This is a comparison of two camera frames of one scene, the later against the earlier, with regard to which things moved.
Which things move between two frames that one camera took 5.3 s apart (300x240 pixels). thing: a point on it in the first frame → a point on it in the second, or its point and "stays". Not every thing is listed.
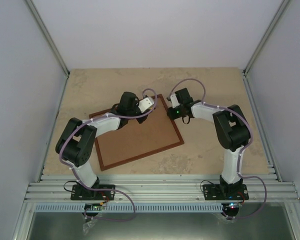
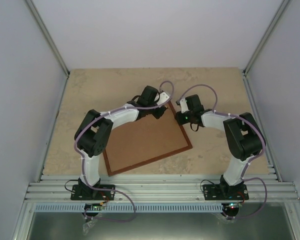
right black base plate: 224,192 stays
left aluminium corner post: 37,15 stays
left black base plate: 78,192 stays
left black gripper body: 141,119 → 157,115
